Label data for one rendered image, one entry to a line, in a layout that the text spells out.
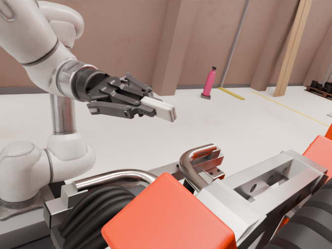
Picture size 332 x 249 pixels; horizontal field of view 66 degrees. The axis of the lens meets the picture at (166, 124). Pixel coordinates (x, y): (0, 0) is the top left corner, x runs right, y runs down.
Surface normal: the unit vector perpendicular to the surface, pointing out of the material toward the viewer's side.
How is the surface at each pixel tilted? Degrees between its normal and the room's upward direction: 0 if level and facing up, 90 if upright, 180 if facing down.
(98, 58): 90
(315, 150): 45
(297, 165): 68
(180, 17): 90
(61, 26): 73
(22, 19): 81
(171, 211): 35
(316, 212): 28
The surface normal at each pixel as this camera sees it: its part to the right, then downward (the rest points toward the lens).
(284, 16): -0.77, 0.11
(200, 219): -0.25, -0.65
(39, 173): 0.70, 0.27
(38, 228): 0.60, 0.46
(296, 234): -0.32, -0.88
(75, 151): 0.67, 0.03
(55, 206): 0.22, -0.88
